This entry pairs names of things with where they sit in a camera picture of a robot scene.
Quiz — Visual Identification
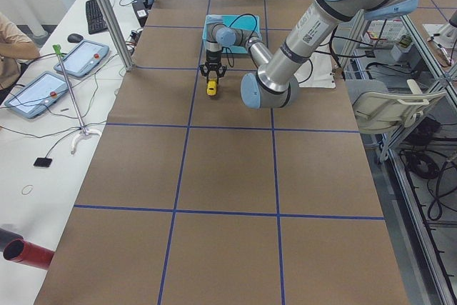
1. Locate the far teach pendant tablet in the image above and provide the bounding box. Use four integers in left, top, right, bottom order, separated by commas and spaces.
62, 40, 109, 78

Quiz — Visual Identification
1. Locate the black keyboard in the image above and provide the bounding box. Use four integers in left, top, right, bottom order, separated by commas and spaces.
85, 0, 108, 34

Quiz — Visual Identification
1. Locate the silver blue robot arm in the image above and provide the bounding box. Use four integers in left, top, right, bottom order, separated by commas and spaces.
200, 0, 419, 109

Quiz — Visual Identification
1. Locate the rubber band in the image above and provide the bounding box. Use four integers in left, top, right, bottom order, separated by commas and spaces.
21, 184, 34, 195

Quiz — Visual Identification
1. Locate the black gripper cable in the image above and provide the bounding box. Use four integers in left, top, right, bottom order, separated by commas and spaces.
221, 13, 262, 69

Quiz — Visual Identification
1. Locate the white long side desk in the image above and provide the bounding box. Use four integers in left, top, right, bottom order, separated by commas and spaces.
1, 0, 139, 304

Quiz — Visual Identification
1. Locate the small black square pad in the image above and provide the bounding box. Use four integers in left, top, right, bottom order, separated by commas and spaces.
33, 157, 52, 168

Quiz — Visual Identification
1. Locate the red black tube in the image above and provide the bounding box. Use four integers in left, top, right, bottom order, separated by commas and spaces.
1, 229, 54, 270

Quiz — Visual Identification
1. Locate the metal rod green tip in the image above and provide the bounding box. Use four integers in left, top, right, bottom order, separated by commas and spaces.
52, 44, 89, 135

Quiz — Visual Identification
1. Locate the white curved stand foot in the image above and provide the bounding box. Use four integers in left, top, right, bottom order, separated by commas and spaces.
71, 126, 102, 155

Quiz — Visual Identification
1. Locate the black box on desk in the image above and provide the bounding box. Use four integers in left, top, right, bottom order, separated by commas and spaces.
131, 1, 149, 27

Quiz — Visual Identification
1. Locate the black computer mouse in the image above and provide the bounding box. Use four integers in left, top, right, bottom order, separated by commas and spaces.
67, 34, 84, 43

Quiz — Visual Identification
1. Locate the seated person beige shirt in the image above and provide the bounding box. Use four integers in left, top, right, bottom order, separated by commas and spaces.
1, 14, 40, 102

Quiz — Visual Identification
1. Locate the teach pendant tablet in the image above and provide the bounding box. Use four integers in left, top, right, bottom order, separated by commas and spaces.
4, 71, 69, 119
62, 40, 109, 78

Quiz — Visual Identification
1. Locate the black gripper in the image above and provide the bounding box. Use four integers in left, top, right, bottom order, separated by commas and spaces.
199, 54, 227, 84

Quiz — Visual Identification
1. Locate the beige office chair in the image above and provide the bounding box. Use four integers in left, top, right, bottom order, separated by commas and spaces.
345, 79, 446, 134

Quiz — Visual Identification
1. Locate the light blue plastic bin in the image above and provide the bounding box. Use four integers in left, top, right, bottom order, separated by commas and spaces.
202, 14, 261, 54

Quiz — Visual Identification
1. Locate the near teach pendant tablet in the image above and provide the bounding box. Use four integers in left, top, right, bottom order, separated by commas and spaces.
4, 71, 69, 119

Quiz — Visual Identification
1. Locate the yellow beetle toy car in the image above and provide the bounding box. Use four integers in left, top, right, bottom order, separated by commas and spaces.
206, 79, 218, 96

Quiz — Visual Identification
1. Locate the aluminium frame post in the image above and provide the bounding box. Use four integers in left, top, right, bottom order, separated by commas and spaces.
97, 0, 134, 71

